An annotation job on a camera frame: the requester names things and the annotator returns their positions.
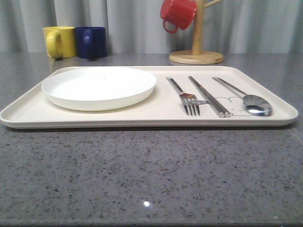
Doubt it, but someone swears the silver metal fork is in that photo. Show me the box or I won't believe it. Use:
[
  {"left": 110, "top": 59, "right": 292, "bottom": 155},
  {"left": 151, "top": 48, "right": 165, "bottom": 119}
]
[{"left": 166, "top": 77, "right": 200, "bottom": 117}]

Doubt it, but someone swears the white round plate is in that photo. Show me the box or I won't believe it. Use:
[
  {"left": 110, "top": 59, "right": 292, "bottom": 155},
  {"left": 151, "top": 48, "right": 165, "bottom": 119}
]
[{"left": 41, "top": 67, "right": 157, "bottom": 111}]

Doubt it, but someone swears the silver metal spoon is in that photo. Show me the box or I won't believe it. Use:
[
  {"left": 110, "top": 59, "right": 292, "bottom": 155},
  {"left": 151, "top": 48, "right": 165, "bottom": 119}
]
[{"left": 212, "top": 77, "right": 273, "bottom": 117}]

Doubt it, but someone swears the cream rabbit serving tray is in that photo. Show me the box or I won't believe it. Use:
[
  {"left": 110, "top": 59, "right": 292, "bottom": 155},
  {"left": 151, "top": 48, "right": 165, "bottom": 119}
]
[{"left": 0, "top": 66, "right": 298, "bottom": 129}]

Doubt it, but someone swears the wooden mug tree stand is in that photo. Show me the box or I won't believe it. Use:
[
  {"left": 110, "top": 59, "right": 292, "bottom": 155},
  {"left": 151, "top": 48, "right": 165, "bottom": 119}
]
[{"left": 169, "top": 0, "right": 224, "bottom": 65}]

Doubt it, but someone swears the grey pleated curtain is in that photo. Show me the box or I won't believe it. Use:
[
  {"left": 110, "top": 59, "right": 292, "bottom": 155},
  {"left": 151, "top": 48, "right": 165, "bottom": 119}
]
[{"left": 0, "top": 0, "right": 303, "bottom": 53}]

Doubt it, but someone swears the dark blue mug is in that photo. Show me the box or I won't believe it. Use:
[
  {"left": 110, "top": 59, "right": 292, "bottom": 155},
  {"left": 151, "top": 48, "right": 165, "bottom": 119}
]
[{"left": 74, "top": 26, "right": 107, "bottom": 59}]

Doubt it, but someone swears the red ribbed mug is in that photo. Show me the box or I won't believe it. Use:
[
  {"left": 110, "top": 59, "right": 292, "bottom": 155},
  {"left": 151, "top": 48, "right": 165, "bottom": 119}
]
[{"left": 160, "top": 0, "right": 197, "bottom": 33}]

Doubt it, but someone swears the yellow mug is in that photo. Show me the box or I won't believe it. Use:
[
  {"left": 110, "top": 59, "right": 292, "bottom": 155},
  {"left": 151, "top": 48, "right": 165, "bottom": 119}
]
[{"left": 43, "top": 26, "right": 77, "bottom": 59}]

